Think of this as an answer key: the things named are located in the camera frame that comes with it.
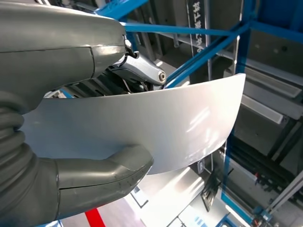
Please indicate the dark banner with white characters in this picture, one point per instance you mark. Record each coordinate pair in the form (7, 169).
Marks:
(197, 18)

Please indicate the blue metal shelf rack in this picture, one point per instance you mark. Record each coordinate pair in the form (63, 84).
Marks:
(180, 29)

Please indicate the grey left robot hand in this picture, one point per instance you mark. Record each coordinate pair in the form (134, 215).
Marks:
(47, 40)

